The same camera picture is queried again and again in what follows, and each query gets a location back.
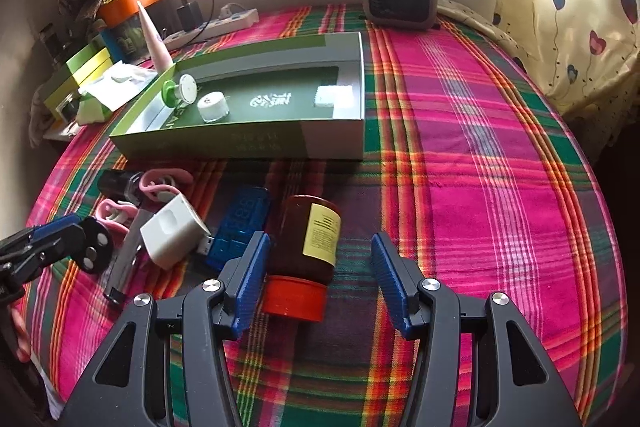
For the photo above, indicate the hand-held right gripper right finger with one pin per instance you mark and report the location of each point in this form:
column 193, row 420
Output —
column 387, row 277

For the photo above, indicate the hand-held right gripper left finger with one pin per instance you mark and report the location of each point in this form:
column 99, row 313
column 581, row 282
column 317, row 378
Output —
column 252, row 277

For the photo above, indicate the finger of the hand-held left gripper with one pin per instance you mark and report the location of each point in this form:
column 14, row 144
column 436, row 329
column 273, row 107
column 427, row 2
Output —
column 55, row 227
column 35, row 264

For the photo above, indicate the black round disc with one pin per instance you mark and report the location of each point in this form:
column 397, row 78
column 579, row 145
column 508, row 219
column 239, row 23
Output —
column 92, row 244

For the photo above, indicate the brown jar with red lid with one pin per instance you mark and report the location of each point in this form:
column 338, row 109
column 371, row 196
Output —
column 295, row 247

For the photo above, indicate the blue usb tester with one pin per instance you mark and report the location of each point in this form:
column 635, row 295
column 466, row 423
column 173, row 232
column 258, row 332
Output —
column 240, row 222

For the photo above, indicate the white wall charger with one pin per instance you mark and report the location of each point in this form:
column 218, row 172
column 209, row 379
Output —
column 172, row 232

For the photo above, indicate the green cardboard box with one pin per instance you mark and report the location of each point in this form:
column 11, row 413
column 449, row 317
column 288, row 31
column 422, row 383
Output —
column 280, row 107

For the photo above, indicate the person's left hand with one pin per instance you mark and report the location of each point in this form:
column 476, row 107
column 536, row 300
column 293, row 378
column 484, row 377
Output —
column 21, row 332

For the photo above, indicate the small dark clear bottle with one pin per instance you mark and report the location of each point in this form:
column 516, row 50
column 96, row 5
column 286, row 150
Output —
column 115, row 184

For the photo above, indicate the pink plaid blanket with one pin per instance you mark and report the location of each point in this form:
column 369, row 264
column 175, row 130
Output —
column 475, row 182

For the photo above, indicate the white tissue pack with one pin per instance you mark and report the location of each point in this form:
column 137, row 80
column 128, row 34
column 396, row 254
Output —
column 115, row 87

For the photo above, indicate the green and yellow boxes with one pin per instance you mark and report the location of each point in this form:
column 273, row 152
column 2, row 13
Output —
column 80, row 67

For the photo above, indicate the small white jar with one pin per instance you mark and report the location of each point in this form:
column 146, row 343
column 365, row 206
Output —
column 212, row 107

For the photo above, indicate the green bottle with white cap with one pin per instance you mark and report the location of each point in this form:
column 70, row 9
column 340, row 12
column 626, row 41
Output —
column 180, row 89

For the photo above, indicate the white square block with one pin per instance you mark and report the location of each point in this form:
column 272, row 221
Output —
column 334, row 96

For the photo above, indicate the dark teal box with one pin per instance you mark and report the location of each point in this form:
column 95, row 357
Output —
column 125, row 39

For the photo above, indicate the pink tube bottle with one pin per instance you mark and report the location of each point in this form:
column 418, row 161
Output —
column 155, row 42

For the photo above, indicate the orange box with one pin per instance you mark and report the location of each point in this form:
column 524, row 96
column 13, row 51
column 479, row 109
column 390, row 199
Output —
column 135, row 2

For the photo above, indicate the black power adapter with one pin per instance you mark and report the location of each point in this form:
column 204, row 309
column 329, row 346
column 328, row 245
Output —
column 189, row 17

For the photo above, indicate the white power strip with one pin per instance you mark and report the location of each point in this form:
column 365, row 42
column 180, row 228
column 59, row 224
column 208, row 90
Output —
column 220, row 26

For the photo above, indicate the white plug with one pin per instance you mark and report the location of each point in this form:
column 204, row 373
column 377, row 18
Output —
column 231, row 11

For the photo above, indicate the yellow heart print curtain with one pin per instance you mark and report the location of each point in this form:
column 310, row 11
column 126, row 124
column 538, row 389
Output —
column 565, row 7

